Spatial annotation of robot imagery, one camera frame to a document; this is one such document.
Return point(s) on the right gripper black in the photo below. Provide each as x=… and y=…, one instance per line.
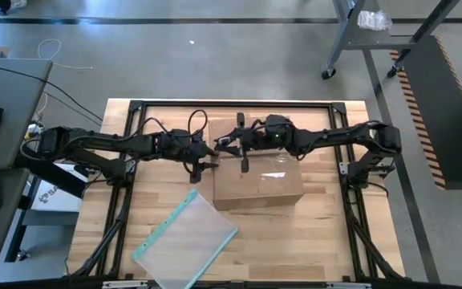
x=255, y=140

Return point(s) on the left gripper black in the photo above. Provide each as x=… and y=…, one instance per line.
x=183, y=146

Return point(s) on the brown cardboard box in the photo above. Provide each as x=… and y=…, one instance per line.
x=255, y=184

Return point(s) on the clear teal-edged zip pouch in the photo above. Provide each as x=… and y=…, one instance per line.
x=183, y=245

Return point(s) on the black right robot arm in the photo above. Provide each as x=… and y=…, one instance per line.
x=335, y=136

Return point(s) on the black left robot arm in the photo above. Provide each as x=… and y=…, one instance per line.
x=106, y=142

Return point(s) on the white box with logo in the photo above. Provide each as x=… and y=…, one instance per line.
x=60, y=200

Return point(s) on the black diagonal support bar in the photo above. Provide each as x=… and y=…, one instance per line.
x=50, y=176

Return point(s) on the grey metal cart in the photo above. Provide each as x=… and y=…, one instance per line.
x=369, y=40

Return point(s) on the white power adapter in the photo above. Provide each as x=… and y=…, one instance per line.
x=34, y=129

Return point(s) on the crumpled clear plastic bag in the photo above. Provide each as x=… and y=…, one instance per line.
x=373, y=20

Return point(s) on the black mat orange-striped edge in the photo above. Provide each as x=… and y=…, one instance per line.
x=439, y=120

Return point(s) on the grey desk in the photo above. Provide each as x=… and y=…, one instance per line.
x=10, y=88

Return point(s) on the person's foot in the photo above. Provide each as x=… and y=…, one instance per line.
x=12, y=4

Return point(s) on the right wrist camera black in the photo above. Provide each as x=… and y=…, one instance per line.
x=279, y=126

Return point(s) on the silver bracket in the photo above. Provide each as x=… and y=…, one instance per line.
x=349, y=286
x=124, y=284

